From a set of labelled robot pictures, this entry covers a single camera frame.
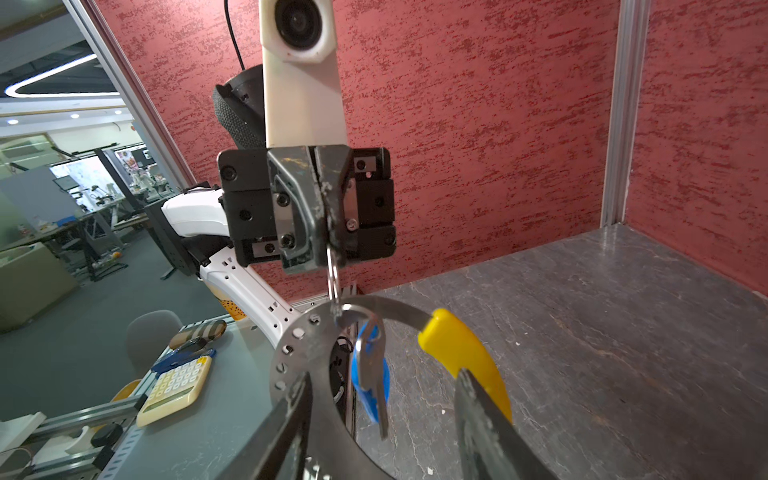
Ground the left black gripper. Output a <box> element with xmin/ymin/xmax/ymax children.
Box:
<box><xmin>218</xmin><ymin>145</ymin><xmax>396</xmax><ymax>274</ymax></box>

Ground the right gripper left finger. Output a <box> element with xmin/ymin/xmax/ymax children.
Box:
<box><xmin>217</xmin><ymin>373</ymin><xmax>313</xmax><ymax>479</ymax></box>

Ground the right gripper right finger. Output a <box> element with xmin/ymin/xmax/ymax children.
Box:
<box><xmin>455</xmin><ymin>369</ymin><xmax>556</xmax><ymax>480</ymax></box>

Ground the large perforated keyring yellow segment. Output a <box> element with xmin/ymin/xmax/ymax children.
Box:
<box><xmin>270</xmin><ymin>295</ymin><xmax>512</xmax><ymax>479</ymax></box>

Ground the small keys bunch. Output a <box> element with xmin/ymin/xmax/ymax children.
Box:
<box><xmin>326</xmin><ymin>244</ymin><xmax>389</xmax><ymax>440</ymax></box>

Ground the blue key tag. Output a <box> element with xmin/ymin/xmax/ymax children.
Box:
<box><xmin>352</xmin><ymin>319</ymin><xmax>389</xmax><ymax>437</ymax></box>

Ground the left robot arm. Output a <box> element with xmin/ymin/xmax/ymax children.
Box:
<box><xmin>145</xmin><ymin>66</ymin><xmax>396</xmax><ymax>343</ymax></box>

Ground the yellow calculator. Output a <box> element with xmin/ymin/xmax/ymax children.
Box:
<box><xmin>136</xmin><ymin>355</ymin><xmax>213</xmax><ymax>428</ymax></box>

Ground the brown cylindrical pouch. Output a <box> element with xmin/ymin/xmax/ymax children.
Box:
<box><xmin>168</xmin><ymin>319</ymin><xmax>227</xmax><ymax>350</ymax></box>

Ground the grey office chair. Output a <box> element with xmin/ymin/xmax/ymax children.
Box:
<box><xmin>125</xmin><ymin>310</ymin><xmax>182</xmax><ymax>377</ymax></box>

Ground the cardboard box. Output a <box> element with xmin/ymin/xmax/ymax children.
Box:
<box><xmin>1</xmin><ymin>243</ymin><xmax>79</xmax><ymax>333</ymax></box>

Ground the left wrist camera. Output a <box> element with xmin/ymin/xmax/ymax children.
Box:
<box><xmin>259</xmin><ymin>0</ymin><xmax>348</xmax><ymax>148</ymax></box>

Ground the aluminium mounting rail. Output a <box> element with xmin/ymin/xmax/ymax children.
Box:
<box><xmin>1</xmin><ymin>350</ymin><xmax>214</xmax><ymax>479</ymax></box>

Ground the left aluminium corner post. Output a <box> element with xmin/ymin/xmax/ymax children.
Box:
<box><xmin>600</xmin><ymin>0</ymin><xmax>652</xmax><ymax>228</ymax></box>

